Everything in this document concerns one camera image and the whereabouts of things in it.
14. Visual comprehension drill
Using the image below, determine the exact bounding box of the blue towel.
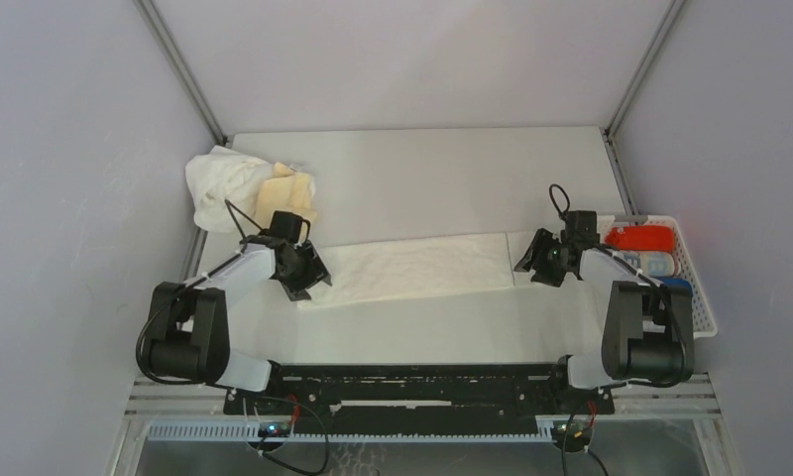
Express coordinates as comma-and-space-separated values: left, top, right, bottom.
660, 277, 694, 296

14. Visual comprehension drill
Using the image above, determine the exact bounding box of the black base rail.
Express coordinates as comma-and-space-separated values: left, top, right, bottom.
223, 363, 615, 437

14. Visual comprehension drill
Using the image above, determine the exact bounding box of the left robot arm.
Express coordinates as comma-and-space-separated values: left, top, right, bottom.
135, 235, 331, 414

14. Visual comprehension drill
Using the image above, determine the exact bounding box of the cream towel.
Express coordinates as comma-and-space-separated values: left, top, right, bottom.
297, 232, 534, 310

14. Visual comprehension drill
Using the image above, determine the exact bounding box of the white plastic basket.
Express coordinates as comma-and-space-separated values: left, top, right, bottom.
598, 215, 718, 339

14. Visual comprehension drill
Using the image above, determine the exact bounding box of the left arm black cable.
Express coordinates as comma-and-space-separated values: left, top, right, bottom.
135, 198, 267, 388

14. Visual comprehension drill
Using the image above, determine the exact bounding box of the yellow towel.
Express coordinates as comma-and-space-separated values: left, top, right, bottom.
253, 163, 318, 225

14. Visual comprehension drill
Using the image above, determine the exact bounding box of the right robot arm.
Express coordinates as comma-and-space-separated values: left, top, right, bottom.
513, 228, 694, 413

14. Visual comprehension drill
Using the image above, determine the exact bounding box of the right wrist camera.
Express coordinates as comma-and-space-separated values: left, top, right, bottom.
560, 210, 601, 249

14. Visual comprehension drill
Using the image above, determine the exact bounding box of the red rolled towel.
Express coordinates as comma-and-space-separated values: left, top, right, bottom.
604, 225, 676, 253

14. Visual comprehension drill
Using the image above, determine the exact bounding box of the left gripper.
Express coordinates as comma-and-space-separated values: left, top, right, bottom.
276, 241, 330, 301

